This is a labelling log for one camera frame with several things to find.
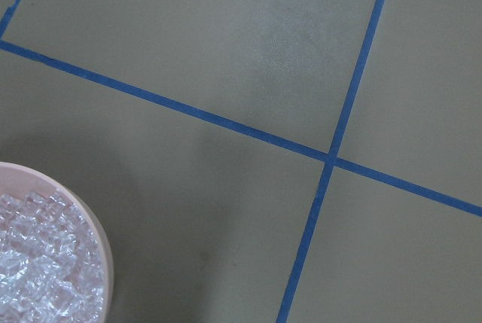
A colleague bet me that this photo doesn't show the pink bowl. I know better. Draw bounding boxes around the pink bowl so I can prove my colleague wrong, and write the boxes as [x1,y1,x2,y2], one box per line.
[0,161,115,323]

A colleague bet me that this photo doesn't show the clear ice cubes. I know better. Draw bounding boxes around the clear ice cubes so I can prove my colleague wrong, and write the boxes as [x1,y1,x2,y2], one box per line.
[0,190,104,323]

